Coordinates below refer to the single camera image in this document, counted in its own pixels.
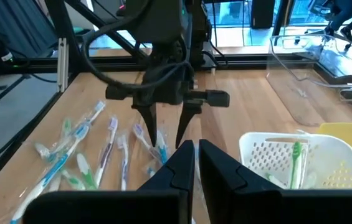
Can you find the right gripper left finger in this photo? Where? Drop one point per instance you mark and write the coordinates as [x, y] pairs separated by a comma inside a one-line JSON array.
[[178, 174]]

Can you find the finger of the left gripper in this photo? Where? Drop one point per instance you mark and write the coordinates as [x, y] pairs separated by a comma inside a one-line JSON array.
[[186, 119], [150, 121]]

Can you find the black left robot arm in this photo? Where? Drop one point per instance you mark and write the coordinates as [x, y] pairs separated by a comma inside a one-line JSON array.
[[154, 18]]

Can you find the white mesh basket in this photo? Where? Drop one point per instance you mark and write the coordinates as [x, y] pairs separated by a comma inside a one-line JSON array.
[[334, 161]]

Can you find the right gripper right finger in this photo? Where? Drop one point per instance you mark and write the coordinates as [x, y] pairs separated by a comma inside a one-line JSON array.
[[219, 174]]

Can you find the yellow plastic bin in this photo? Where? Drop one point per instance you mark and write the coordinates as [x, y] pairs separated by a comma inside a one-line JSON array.
[[350, 137]]

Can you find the black computer mouse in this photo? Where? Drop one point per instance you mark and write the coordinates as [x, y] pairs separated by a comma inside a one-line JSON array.
[[120, 11]]

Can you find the blue toothbrush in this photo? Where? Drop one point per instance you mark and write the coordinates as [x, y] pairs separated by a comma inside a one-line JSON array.
[[150, 171], [96, 109], [54, 168], [163, 151]]

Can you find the green toothbrush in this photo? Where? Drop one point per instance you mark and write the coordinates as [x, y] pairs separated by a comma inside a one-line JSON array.
[[295, 161], [273, 180], [66, 124], [73, 182], [86, 169]]

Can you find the purple toothbrush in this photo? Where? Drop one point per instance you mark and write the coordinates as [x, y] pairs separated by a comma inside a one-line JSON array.
[[139, 132], [108, 146], [123, 161]]

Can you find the clear plastic bin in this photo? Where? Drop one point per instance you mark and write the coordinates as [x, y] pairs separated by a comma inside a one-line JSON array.
[[303, 93]]

